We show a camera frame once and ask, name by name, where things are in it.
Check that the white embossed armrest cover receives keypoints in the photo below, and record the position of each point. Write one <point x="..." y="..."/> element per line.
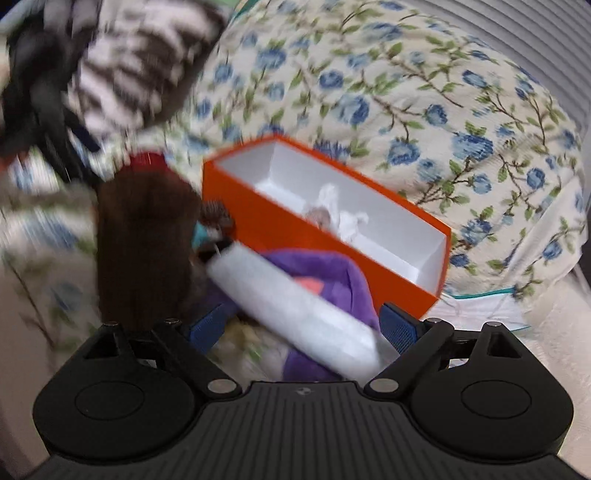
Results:
<point x="563" y="332"/>

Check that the red knitted plush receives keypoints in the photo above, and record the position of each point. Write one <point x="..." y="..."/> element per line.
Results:
<point x="146" y="161"/>

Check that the floral sofa cover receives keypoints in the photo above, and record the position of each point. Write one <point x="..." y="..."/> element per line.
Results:
<point x="472" y="110"/>

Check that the striped fuzzy pillow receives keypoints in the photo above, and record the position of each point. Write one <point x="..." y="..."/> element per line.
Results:
<point x="140" y="54"/>

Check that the orange cardboard box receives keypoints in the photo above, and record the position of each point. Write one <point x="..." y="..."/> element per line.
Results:
<point x="283" y="195"/>

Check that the grey sparkly scrunchie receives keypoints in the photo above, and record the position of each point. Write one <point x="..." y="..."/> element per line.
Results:
<point x="213" y="214"/>

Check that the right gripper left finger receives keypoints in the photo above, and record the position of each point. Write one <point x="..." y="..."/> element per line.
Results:
<point x="181" y="357"/>

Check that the beige scrunchie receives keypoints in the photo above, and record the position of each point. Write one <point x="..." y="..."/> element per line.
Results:
<point x="239" y="332"/>

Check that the purple plush cloth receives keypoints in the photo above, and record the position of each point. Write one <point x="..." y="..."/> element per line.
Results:
<point x="330" y="275"/>

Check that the brown wooden log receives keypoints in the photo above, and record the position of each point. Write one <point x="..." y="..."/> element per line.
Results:
<point x="145" y="222"/>

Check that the white face mask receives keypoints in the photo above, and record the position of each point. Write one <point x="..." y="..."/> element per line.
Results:
<point x="326" y="334"/>

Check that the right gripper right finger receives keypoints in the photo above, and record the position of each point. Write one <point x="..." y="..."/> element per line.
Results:
<point x="421" y="346"/>

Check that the teal edged mask packet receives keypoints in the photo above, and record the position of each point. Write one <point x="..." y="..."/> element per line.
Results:
<point x="472" y="312"/>

